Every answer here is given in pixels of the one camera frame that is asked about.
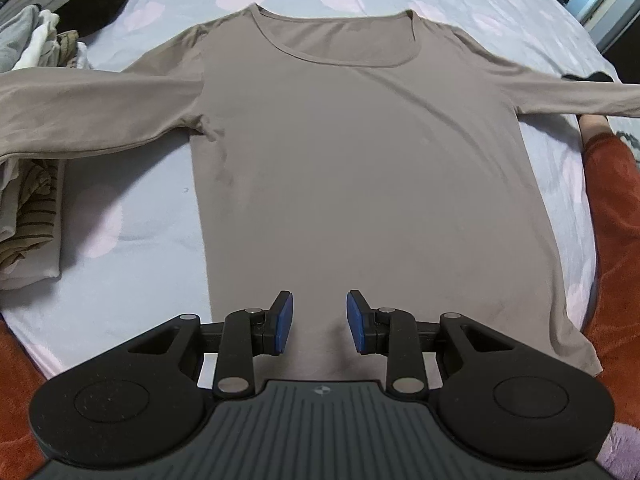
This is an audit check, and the beige long-sleeve shirt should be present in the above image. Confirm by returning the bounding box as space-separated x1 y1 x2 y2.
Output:
0 2 640 378

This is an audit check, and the brown striped garment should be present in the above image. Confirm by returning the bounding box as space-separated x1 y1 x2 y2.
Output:
0 160 61 271

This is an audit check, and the white crumpled garment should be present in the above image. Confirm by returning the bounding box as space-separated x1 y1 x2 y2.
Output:
12 9 63 72

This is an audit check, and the olive striped garment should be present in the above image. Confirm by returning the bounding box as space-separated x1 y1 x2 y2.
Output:
54 30 82 68

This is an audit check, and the white folded garment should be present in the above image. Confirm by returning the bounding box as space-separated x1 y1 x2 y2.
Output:
0 160 65 292

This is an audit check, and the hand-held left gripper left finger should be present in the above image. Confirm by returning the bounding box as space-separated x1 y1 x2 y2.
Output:
125 290 294 399

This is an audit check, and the light bedsheet with pink dots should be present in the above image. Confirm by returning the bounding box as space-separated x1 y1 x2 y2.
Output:
0 0 623 376

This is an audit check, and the small black object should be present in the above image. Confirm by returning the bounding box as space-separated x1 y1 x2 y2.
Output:
561 72 615 84

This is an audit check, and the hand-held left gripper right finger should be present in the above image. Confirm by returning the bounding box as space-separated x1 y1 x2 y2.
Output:
346 289 517 397

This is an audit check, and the grey folded garment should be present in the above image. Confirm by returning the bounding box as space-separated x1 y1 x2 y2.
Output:
0 5 43 73

